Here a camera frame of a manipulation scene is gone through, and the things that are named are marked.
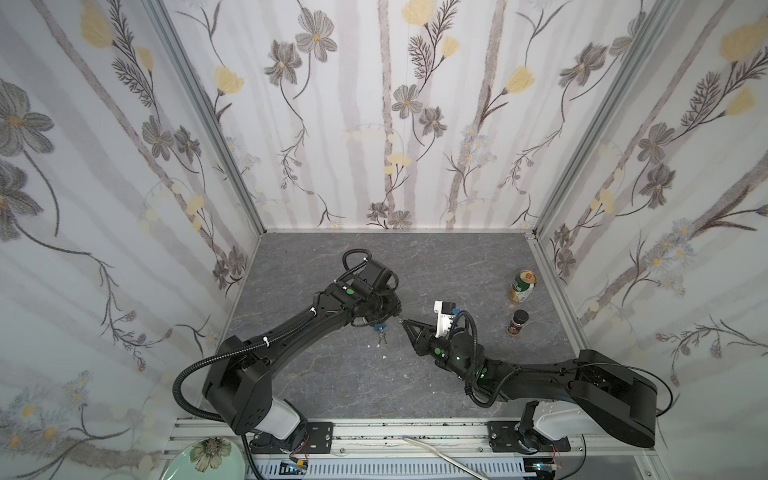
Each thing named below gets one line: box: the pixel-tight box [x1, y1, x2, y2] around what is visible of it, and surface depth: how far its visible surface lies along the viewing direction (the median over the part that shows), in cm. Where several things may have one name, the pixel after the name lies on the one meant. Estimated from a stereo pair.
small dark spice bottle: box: [507, 309, 529, 335], surface depth 89 cm
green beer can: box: [509, 269, 538, 303], surface depth 96 cm
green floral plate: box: [160, 437, 246, 480], surface depth 71 cm
